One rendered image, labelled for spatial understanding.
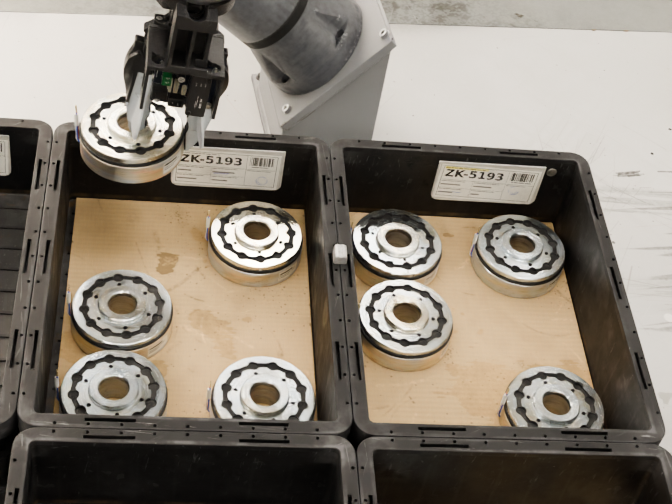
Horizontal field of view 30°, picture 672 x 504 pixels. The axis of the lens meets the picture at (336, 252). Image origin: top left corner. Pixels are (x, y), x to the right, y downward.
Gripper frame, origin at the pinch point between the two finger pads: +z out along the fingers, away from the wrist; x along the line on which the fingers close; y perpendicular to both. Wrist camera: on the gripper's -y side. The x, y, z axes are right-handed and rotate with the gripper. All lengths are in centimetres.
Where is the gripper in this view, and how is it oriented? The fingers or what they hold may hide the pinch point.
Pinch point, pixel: (164, 130)
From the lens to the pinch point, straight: 128.6
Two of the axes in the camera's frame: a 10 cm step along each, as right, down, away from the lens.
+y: 0.8, 7.4, -6.7
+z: -2.5, 6.7, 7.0
